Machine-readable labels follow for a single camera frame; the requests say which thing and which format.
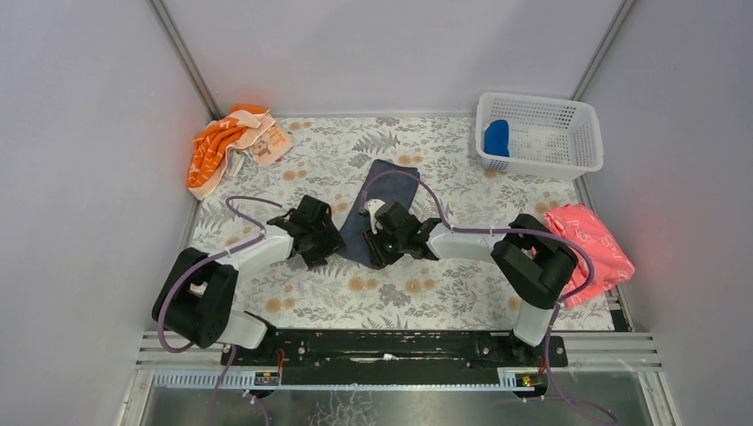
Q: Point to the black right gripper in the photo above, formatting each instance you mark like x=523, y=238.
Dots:
x=384, y=233

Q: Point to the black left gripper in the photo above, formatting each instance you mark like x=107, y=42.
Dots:
x=325, y=240

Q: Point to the dark grey towel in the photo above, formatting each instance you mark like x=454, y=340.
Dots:
x=384, y=183

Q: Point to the blue towel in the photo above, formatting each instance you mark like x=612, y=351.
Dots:
x=496, y=138

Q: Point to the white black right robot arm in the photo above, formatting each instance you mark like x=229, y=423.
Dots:
x=536, y=263

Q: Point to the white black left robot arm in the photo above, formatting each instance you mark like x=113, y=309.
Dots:
x=195, y=305

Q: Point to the floral tablecloth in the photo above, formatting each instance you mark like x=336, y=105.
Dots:
x=330, y=160

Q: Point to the orange white towel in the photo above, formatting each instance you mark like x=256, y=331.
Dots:
x=247, y=129

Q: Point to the white plastic basket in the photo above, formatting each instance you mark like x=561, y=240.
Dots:
x=550, y=138

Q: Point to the pink patterned towel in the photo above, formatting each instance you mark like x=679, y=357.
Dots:
x=578, y=223

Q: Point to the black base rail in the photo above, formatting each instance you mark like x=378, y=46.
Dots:
x=331, y=357

